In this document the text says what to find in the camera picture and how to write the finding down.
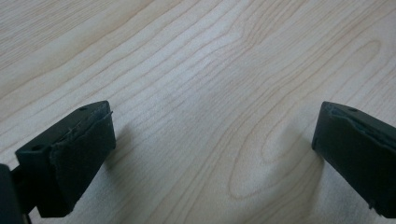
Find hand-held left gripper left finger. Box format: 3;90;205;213
14;100;117;218

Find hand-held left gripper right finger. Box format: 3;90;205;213
311;101;396;219

